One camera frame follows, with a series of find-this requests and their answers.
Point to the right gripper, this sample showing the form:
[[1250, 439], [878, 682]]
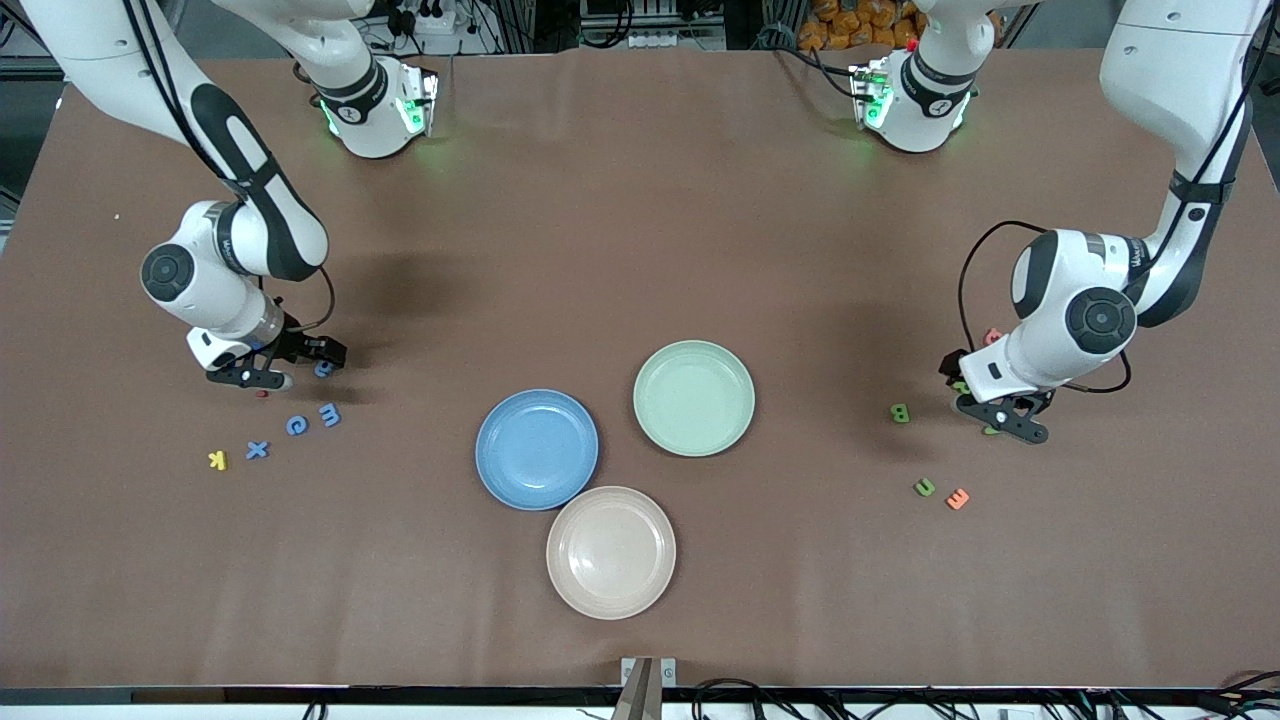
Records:
[[297, 345]]

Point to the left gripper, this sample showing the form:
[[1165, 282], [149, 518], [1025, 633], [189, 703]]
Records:
[[952, 365]]

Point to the blue letter E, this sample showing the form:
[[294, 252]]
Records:
[[329, 414]]

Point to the blue letter G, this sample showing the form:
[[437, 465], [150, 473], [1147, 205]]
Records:
[[296, 425]]

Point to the blue letter X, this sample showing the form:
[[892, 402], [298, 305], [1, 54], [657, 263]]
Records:
[[257, 450]]

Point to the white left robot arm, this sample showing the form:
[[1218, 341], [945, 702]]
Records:
[[1170, 80]]

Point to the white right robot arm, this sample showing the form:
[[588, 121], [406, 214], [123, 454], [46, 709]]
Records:
[[100, 60]]

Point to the green letter B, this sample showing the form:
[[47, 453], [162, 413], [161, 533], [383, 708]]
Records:
[[899, 412]]

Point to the green letter U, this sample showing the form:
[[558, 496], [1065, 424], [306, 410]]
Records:
[[924, 487]]

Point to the orange letter E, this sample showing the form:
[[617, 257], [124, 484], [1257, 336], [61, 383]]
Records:
[[957, 498]]

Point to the yellow letter K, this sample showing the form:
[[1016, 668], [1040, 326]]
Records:
[[217, 460]]

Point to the blue plate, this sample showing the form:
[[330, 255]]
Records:
[[537, 450]]

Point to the green plate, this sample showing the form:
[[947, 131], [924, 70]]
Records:
[[694, 398]]

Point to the stack of orange items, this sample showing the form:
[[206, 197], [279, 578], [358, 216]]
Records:
[[850, 25]]

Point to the white power strip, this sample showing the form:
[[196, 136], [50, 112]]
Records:
[[430, 18]]

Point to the beige plate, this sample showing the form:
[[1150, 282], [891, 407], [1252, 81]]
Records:
[[611, 552]]

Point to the metal table edge bracket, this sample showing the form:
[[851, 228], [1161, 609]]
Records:
[[648, 680]]

